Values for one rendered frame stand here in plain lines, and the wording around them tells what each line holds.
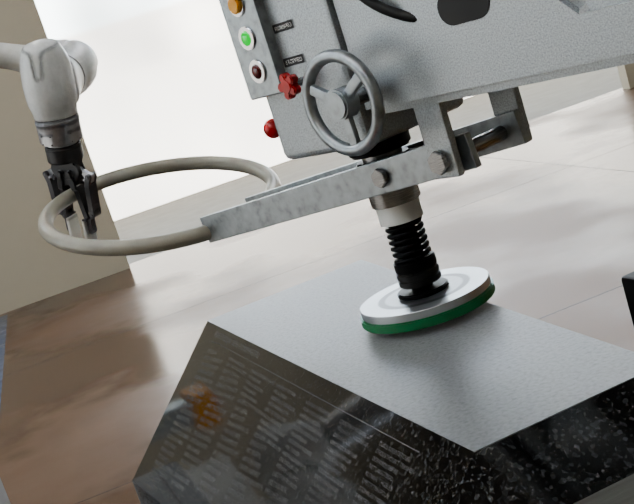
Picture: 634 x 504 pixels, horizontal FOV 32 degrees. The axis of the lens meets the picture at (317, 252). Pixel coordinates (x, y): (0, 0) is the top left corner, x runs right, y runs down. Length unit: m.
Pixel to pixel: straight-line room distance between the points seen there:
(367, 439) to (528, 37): 0.54
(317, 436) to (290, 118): 0.48
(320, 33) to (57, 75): 0.83
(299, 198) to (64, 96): 0.67
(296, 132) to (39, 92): 0.76
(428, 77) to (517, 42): 0.16
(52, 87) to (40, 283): 6.26
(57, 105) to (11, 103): 6.11
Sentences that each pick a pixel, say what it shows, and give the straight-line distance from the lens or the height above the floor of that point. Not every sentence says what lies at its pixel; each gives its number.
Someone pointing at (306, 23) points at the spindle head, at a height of 1.34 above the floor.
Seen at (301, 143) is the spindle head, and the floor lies 1.17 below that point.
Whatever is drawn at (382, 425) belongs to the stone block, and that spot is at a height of 0.83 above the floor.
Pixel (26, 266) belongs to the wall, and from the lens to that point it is 8.48.
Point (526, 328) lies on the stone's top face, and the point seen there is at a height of 0.85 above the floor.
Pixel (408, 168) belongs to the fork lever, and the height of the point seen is 1.10.
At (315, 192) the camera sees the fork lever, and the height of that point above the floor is 1.08.
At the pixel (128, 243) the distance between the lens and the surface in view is 2.04.
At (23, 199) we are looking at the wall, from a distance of 8.43.
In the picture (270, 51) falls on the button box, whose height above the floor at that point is 1.32.
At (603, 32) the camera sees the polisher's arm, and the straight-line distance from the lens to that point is 1.30.
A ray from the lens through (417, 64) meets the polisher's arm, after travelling 1.48.
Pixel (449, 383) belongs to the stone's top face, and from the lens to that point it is 1.46.
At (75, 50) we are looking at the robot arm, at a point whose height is 1.43.
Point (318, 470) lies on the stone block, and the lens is 1.54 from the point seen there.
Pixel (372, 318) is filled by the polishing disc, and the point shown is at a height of 0.88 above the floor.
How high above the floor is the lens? 1.34
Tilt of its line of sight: 11 degrees down
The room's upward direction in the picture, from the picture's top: 18 degrees counter-clockwise
